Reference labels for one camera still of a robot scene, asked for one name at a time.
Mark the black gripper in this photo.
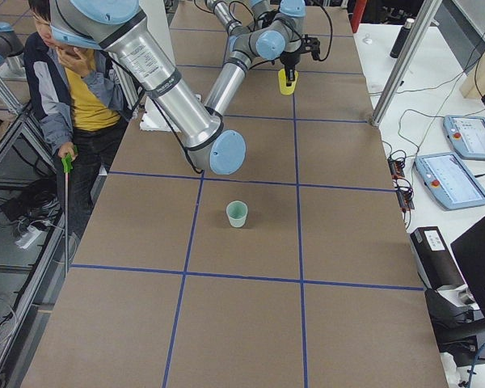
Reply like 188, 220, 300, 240
280, 38, 305, 86

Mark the yellow plastic cup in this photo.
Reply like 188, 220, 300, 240
278, 69, 298, 95

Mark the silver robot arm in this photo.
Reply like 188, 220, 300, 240
49, 1, 246, 175
205, 1, 306, 116

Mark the third robot arm grey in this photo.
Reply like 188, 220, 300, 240
0, 22, 24, 72

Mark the light green plastic cup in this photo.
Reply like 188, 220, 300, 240
226, 200, 248, 228

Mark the person's raised hand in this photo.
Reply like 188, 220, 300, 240
56, 46, 92, 78

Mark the person's lowered hand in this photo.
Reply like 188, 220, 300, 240
57, 141, 78, 161

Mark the black water bottle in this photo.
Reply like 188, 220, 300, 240
390, 18, 415, 59

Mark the near teach pendant tablet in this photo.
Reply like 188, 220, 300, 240
415, 152, 485, 210

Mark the teach pendant tablet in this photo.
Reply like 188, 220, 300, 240
443, 115, 485, 161
415, 152, 485, 210

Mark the far teach pendant tablet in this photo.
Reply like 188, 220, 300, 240
443, 115, 485, 161

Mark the person in yellow shirt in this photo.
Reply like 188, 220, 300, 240
23, 1, 130, 238

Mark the black box with label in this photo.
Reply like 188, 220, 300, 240
409, 226, 465, 290

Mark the black monitor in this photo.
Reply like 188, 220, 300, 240
451, 216, 485, 315

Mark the white power strip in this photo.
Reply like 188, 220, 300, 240
15, 226, 42, 250

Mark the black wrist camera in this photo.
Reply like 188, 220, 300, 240
303, 34, 321, 61

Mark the aluminium frame post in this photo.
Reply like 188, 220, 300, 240
370, 0, 442, 127

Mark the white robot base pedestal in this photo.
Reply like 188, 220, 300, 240
140, 97, 171, 132

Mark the green handled reacher stick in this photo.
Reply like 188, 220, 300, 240
61, 153, 73, 275

